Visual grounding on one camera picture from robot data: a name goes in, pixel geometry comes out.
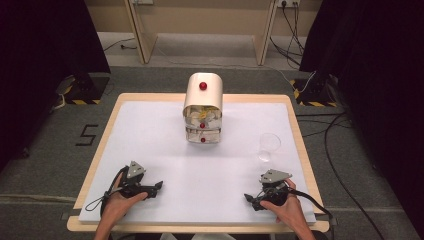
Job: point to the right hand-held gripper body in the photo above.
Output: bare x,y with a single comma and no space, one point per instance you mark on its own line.
275,188

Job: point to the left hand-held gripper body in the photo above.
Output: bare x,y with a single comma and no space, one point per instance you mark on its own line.
132,181

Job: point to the person's right hand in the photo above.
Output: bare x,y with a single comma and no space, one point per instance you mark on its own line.
288,210

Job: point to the person's left hand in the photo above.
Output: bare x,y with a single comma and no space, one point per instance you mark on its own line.
120,205

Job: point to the clear glass cup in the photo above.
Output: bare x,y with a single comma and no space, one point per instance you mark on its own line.
269,144

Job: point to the white foam mat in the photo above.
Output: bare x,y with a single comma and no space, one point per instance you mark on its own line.
206,173

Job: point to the wooden table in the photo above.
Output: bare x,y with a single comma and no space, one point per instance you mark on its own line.
300,123

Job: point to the white and yellow packets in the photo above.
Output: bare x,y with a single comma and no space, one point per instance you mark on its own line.
203,114

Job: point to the white drawer cabinet red knobs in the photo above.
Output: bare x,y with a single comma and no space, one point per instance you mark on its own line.
202,100

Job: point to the black stand base striped tape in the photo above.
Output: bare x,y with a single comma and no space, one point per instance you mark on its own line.
313,93
86,88

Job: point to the black curtain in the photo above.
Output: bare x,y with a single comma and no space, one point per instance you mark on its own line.
40,66
376,66

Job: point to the light wooden desk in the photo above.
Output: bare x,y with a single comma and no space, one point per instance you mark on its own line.
200,16

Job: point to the white wall socket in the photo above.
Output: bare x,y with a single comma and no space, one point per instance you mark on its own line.
288,2

